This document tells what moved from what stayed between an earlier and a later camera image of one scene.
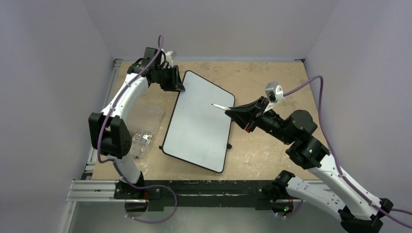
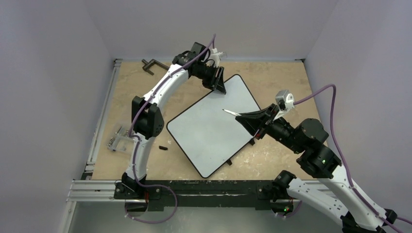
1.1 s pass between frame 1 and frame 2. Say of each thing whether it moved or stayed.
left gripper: moved
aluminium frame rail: stayed
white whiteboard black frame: moved
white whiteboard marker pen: moved
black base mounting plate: stayed
